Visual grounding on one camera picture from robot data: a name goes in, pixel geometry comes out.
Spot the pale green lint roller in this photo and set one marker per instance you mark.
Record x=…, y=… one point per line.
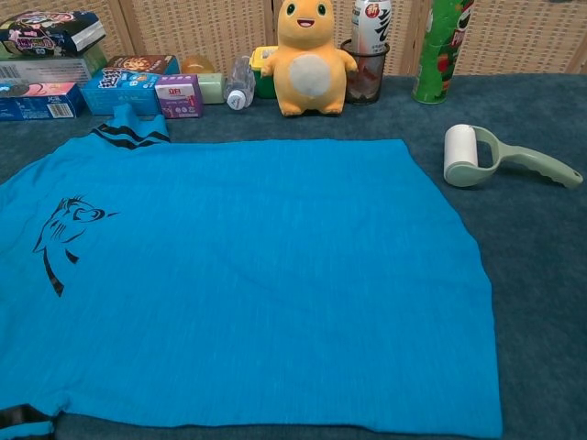
x=463, y=156

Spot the blue t-shirt with black print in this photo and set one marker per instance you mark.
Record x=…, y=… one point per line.
x=229, y=298

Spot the green box with yellow lid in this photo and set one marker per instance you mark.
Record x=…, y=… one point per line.
x=262, y=84

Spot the clear plastic water bottle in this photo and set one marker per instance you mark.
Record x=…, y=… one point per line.
x=239, y=87

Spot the orange plush dinosaur toy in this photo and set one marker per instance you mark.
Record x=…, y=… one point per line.
x=307, y=69

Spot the pale green box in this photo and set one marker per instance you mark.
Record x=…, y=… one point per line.
x=212, y=88

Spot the black mesh pen holder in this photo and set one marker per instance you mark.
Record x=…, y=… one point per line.
x=367, y=78

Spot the purple box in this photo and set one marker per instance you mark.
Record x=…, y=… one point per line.
x=180, y=98

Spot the orange jelly cup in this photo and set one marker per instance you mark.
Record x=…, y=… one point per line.
x=197, y=64

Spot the white red drink can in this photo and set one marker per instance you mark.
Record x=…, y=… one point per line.
x=372, y=25

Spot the woven folding screen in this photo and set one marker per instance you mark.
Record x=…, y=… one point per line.
x=206, y=27

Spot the green chips can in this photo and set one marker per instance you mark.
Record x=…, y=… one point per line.
x=438, y=59

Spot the brown cookie box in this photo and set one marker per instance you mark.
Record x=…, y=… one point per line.
x=142, y=63

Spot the blue and pink cookie box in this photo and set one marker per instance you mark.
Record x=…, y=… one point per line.
x=39, y=103

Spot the green snack box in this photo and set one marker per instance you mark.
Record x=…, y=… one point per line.
x=46, y=71

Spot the black snack package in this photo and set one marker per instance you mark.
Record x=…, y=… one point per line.
x=43, y=36

